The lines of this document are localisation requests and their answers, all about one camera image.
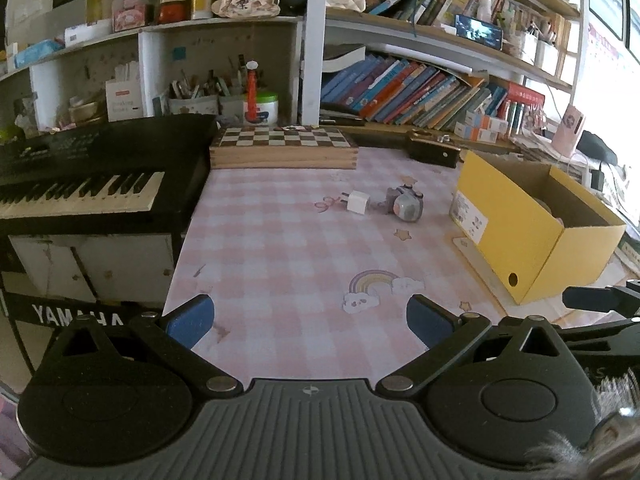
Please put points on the white wooden bookshelf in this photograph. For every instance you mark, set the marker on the white wooden bookshelf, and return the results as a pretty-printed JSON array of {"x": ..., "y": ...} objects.
[{"x": 312, "y": 35}]

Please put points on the white cabinet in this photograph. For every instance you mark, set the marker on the white cabinet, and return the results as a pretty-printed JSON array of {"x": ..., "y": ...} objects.
[{"x": 50, "y": 265}]

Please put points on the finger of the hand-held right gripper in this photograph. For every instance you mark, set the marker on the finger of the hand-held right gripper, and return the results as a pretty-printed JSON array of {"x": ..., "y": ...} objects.
[
  {"x": 600, "y": 299},
  {"x": 610, "y": 331}
]

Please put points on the black and gold box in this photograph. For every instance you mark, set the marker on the black and gold box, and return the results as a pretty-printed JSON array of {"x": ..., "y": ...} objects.
[{"x": 430, "y": 152}]

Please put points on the brass bowl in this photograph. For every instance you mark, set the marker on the brass bowl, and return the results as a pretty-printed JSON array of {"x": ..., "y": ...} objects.
[{"x": 86, "y": 112}]

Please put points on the red slim bottle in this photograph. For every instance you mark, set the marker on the red slim bottle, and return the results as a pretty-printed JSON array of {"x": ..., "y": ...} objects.
[{"x": 251, "y": 90}]

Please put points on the black printed panel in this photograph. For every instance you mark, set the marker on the black printed panel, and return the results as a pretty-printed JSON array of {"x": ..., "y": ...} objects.
[{"x": 30, "y": 312}]

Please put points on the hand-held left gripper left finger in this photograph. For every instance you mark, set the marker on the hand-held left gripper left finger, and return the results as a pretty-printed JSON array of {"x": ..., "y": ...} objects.
[{"x": 192, "y": 317}]

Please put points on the yellow cardboard box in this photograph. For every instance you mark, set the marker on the yellow cardboard box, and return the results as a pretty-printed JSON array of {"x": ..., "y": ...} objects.
[{"x": 505, "y": 220}]

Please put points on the grey furry cloth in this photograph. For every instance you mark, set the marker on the grey furry cloth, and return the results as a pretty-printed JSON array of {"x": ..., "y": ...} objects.
[{"x": 610, "y": 440}]

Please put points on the black electronic keyboard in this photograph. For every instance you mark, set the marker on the black electronic keyboard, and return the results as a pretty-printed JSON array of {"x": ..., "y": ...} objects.
[{"x": 100, "y": 160}]

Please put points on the red boxed book set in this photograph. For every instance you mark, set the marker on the red boxed book set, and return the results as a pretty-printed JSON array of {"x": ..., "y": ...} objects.
[{"x": 525, "y": 105}]

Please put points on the blue tissue pack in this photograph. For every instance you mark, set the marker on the blue tissue pack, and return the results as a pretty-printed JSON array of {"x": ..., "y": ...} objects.
[{"x": 37, "y": 52}]

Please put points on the black cloth pouch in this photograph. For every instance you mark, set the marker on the black cloth pouch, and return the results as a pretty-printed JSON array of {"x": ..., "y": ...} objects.
[{"x": 597, "y": 147}]

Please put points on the pink checked desktop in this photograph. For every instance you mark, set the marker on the pink checked desktop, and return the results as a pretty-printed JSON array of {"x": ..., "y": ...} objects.
[{"x": 300, "y": 260}]

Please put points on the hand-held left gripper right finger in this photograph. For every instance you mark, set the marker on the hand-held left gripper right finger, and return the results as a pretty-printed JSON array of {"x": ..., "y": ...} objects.
[{"x": 427, "y": 317}]

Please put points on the white pen holder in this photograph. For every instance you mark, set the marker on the white pen holder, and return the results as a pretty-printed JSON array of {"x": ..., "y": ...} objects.
[
  {"x": 546, "y": 56},
  {"x": 529, "y": 47}
]

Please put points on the red round bottle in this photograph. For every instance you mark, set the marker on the red round bottle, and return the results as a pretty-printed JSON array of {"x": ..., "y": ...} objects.
[{"x": 172, "y": 7}]

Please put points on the grey toy camera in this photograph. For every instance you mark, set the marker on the grey toy camera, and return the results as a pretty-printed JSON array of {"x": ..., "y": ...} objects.
[{"x": 407, "y": 207}]

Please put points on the white jar with green lid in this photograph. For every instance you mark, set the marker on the white jar with green lid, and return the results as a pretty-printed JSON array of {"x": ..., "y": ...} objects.
[{"x": 267, "y": 107}]

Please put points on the pink wall chart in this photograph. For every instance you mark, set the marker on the pink wall chart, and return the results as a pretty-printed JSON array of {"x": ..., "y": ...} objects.
[{"x": 607, "y": 60}]

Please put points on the stack of papers and books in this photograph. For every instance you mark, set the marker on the stack of papers and books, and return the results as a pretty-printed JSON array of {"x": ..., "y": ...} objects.
[{"x": 540, "y": 147}]

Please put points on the white cubby shelf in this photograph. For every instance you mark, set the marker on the white cubby shelf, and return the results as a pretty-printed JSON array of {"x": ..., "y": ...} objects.
[{"x": 150, "y": 50}]

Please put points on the phone with lit screen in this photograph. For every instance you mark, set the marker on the phone with lit screen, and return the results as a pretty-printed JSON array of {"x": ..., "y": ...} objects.
[{"x": 477, "y": 32}]

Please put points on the white box with red label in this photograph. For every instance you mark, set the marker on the white box with red label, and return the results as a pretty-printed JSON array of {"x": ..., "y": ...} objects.
[{"x": 124, "y": 97}]

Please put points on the grey pen holder with pens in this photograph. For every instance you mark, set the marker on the grey pen holder with pens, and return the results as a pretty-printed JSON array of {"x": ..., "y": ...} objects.
[{"x": 200, "y": 102}]

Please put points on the pink printed box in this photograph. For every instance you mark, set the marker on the pink printed box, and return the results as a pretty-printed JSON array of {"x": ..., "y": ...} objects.
[{"x": 130, "y": 10}]

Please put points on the wooden chessboard box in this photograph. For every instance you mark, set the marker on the wooden chessboard box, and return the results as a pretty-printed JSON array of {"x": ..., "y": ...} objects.
[{"x": 280, "y": 137}]

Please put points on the white charger plug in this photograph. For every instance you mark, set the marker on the white charger plug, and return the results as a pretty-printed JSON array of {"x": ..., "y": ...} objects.
[{"x": 357, "y": 201}]

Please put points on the row of thin colourful books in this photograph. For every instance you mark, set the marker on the row of thin colourful books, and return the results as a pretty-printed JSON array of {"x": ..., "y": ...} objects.
[{"x": 410, "y": 95}]

